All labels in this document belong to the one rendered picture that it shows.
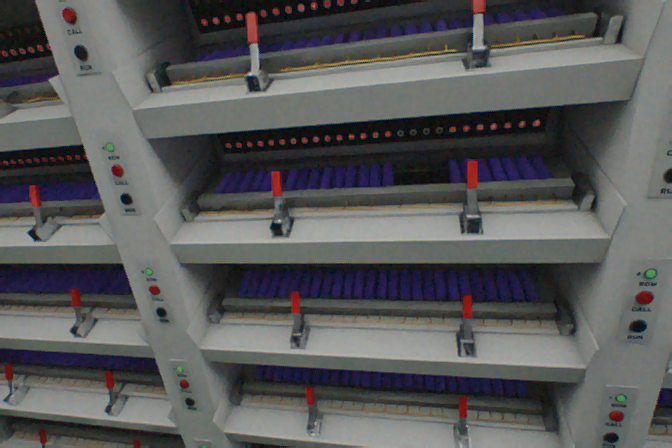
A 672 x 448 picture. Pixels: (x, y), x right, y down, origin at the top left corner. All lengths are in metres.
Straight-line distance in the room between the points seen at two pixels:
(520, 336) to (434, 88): 0.40
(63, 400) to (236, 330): 0.50
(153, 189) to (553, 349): 0.63
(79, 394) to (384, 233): 0.80
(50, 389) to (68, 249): 0.45
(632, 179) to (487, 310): 0.27
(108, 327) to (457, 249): 0.66
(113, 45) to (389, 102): 0.36
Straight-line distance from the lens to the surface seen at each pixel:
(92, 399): 1.03
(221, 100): 0.51
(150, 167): 0.60
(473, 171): 0.50
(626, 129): 0.53
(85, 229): 0.76
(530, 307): 0.65
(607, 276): 0.57
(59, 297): 0.95
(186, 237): 0.61
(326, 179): 0.60
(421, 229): 0.51
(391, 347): 0.61
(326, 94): 0.47
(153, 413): 0.93
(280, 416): 0.81
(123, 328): 0.82
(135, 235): 0.65
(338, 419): 0.78
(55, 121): 0.67
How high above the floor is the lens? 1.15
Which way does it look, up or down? 21 degrees down
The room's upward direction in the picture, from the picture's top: 6 degrees counter-clockwise
